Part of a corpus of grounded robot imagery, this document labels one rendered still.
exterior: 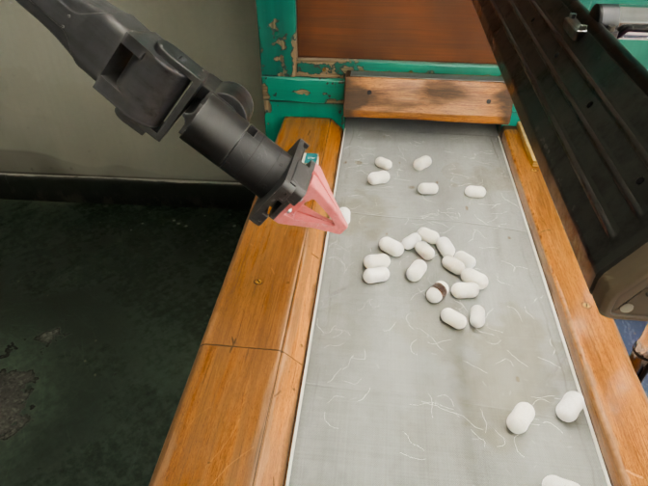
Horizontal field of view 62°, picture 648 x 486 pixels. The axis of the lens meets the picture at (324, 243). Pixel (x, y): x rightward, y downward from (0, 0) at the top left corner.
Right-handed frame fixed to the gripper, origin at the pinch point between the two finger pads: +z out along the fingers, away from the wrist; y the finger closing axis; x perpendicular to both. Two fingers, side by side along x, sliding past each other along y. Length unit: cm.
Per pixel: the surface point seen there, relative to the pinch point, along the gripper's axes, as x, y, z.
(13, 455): 117, 13, -7
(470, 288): -2.8, 2.7, 19.2
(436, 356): 1.5, -7.2, 17.2
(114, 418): 104, 26, 8
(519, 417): -4.7, -15.6, 21.8
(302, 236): 10.9, 9.6, 1.3
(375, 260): 4.8, 6.6, 9.8
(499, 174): -7.1, 34.5, 25.8
